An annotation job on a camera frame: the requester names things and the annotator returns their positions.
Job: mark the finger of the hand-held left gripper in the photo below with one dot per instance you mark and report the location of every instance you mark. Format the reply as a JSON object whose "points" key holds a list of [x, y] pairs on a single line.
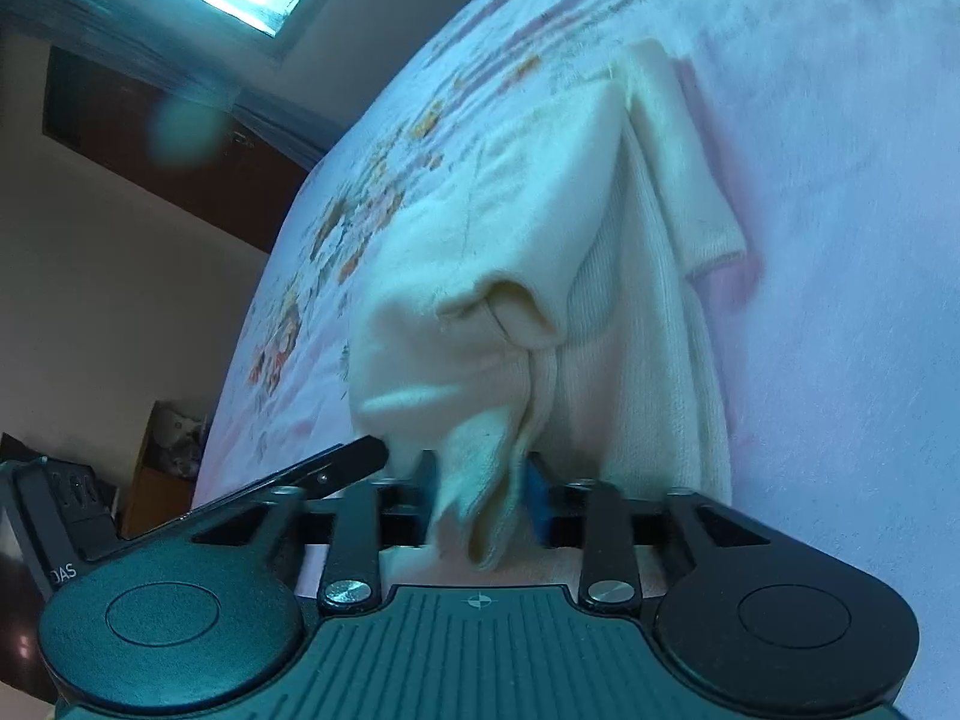
{"points": [[352, 456]]}

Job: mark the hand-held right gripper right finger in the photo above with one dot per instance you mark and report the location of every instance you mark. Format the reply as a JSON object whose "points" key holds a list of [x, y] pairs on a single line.
{"points": [[538, 499]]}

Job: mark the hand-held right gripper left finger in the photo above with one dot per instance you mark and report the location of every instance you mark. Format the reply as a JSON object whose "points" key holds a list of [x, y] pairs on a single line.
{"points": [[427, 491]]}

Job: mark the white knit sweater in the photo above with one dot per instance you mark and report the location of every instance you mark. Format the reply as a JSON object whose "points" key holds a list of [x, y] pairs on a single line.
{"points": [[555, 292]]}

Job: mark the wooden bedside cabinet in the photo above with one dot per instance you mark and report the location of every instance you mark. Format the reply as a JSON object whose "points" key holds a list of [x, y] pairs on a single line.
{"points": [[161, 457]]}

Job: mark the dark wooden wardrobe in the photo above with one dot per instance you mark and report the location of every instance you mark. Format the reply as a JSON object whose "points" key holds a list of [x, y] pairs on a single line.
{"points": [[157, 157]]}

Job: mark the floral bed sheet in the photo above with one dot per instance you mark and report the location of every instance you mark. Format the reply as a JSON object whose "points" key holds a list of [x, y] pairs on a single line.
{"points": [[825, 202]]}

